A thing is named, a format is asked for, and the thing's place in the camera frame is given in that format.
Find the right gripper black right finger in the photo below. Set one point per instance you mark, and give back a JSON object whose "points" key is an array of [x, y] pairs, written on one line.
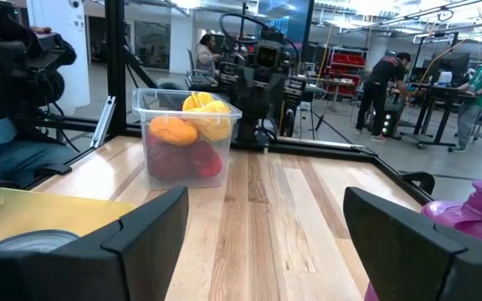
{"points": [[412, 267]]}

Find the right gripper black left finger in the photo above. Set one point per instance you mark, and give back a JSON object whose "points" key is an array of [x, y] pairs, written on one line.
{"points": [[111, 267]]}

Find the yellow round toy food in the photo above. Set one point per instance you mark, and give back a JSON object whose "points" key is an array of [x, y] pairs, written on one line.
{"points": [[216, 123]]}

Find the magenta plastic bottle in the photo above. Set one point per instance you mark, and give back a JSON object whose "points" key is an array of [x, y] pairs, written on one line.
{"points": [[475, 217]]}

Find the orange toy food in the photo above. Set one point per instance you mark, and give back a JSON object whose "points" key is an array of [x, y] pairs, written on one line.
{"points": [[172, 131]]}

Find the dark red crinkled cabbage toy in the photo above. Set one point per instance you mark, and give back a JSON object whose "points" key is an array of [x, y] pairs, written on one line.
{"points": [[167, 163]]}

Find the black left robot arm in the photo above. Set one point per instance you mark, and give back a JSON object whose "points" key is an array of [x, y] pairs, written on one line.
{"points": [[253, 113]]}

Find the black computer desk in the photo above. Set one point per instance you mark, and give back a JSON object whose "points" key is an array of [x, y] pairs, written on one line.
{"points": [[310, 89]]}

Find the black keyboard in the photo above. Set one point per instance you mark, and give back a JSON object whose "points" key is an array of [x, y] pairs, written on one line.
{"points": [[201, 80]]}

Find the large computer monitor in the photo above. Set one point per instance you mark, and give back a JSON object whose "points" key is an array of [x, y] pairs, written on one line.
{"points": [[297, 21]]}

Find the shiny silver round can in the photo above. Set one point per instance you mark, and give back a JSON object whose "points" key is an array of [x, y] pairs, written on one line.
{"points": [[36, 241]]}

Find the red storage shelf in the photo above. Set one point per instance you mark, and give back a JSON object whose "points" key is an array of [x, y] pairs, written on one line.
{"points": [[345, 67]]}

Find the black table clamp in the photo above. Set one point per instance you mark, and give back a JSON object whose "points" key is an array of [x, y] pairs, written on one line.
{"points": [[54, 169], [421, 179]]}

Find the white square pillar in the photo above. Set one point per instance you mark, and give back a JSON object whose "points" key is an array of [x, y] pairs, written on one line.
{"points": [[180, 42], [73, 50]]}

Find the yellow translucent plastic bin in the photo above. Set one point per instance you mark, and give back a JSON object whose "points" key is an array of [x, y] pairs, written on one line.
{"points": [[36, 213]]}

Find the clear plastic container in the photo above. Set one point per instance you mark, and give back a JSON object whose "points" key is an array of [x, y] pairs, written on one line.
{"points": [[161, 104]]}

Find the computer tower with blue lights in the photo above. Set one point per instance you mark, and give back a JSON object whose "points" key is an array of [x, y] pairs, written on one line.
{"points": [[391, 121]]}

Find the wooden desk with black legs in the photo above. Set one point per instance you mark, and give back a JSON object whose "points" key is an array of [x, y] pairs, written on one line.
{"points": [[433, 96]]}

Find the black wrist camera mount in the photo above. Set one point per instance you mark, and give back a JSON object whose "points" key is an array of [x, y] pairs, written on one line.
{"points": [[268, 54]]}

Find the silver aluminium bracket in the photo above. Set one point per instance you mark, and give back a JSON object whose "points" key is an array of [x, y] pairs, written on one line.
{"points": [[103, 121]]}

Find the black aluminium rig frame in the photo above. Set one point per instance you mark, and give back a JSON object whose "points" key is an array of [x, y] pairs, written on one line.
{"points": [[115, 62]]}

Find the white security camera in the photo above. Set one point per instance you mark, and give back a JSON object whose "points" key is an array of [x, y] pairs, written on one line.
{"points": [[75, 3]]}

